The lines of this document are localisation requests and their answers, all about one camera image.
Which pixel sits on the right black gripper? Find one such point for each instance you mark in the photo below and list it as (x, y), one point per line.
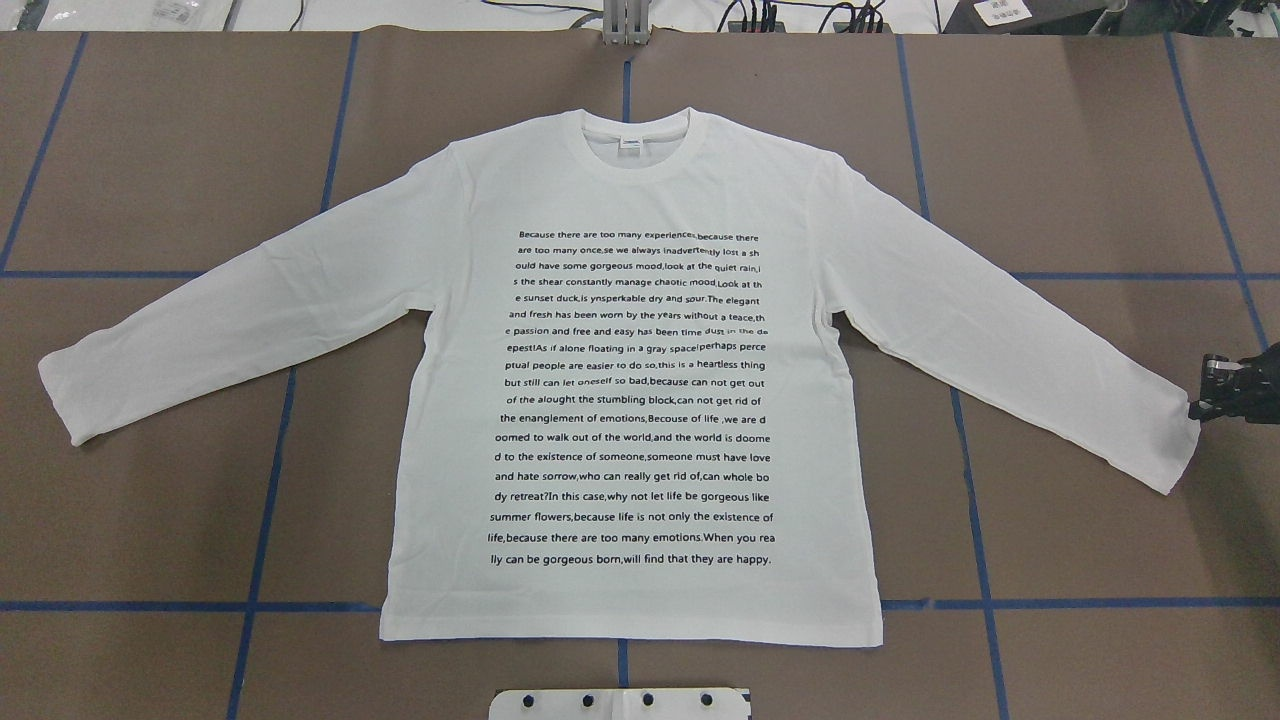
(1243, 388)

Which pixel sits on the white long-sleeve printed shirt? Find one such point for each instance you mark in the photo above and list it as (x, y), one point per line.
(632, 418)

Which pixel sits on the black box white label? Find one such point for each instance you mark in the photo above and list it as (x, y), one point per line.
(1033, 17)

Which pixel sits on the plastic sheet bag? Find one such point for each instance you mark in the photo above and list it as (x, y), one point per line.
(137, 15)

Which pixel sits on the aluminium frame post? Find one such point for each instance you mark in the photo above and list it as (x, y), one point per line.
(626, 22)

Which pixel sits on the white central pillar mount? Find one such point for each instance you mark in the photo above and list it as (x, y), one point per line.
(623, 703)

